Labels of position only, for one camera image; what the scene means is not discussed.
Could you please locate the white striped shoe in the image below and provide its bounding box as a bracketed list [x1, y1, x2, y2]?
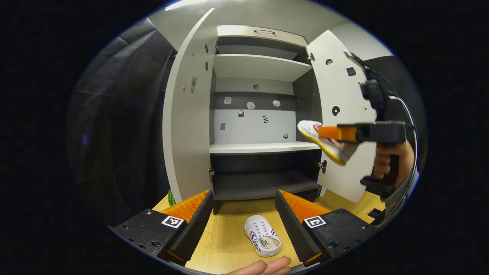
[297, 120, 359, 166]
[244, 215, 282, 257]

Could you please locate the white cabinet door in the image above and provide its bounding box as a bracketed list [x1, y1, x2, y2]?
[162, 8, 218, 203]
[306, 30, 379, 204]

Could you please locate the black backdrop cloth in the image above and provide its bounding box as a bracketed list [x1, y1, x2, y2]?
[67, 17, 426, 230]

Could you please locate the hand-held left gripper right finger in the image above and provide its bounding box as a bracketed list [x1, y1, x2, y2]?
[274, 189, 381, 268]

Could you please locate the white shoe cabinet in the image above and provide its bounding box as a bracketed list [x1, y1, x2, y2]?
[208, 25, 328, 214]

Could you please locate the white cabinet drawer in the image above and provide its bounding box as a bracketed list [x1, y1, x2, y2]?
[217, 25, 309, 47]

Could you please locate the black cable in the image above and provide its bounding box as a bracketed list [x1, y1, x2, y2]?
[388, 69, 419, 214]

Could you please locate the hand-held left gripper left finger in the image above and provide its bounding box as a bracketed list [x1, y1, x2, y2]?
[111, 190, 214, 267]

